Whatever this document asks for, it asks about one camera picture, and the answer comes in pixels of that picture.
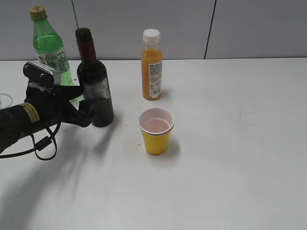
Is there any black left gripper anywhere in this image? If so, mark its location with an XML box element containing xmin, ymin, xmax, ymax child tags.
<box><xmin>24</xmin><ymin>83</ymin><xmax>113</xmax><ymax>128</ymax></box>

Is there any dark red wine bottle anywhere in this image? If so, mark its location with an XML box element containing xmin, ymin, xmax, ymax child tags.
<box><xmin>75</xmin><ymin>28</ymin><xmax>114</xmax><ymax>127</ymax></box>

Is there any yellow paper cup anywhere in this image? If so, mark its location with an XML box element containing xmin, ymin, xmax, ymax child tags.
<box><xmin>138</xmin><ymin>107</ymin><xmax>175</xmax><ymax>155</ymax></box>

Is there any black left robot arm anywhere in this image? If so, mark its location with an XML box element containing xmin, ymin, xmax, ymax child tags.
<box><xmin>0</xmin><ymin>86</ymin><xmax>114</xmax><ymax>159</ymax></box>

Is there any green plastic soda bottle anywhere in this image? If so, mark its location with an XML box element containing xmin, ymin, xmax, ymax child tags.
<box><xmin>29</xmin><ymin>5</ymin><xmax>83</xmax><ymax>100</ymax></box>

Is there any orange juice bottle white cap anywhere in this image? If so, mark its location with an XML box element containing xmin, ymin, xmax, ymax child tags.
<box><xmin>141</xmin><ymin>29</ymin><xmax>163</xmax><ymax>101</ymax></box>

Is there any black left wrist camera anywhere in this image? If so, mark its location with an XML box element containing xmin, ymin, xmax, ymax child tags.
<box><xmin>23</xmin><ymin>61</ymin><xmax>61</xmax><ymax>88</ymax></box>

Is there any clear plastic cable loop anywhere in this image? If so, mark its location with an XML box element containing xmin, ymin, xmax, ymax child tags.
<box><xmin>0</xmin><ymin>93</ymin><xmax>12</xmax><ymax>108</ymax></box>

